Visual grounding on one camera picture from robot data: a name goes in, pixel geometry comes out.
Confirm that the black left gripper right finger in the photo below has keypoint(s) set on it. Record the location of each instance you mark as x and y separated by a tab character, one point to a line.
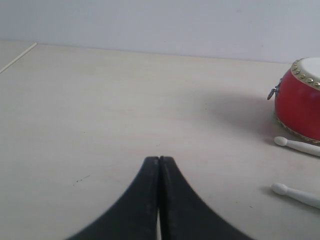
183	215

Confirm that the white drumstick front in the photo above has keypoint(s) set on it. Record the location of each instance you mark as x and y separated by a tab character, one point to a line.
298	195

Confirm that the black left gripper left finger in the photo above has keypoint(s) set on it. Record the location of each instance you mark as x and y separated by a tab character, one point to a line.
134	215

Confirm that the small red drum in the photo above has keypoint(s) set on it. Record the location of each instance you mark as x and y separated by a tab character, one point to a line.
297	99

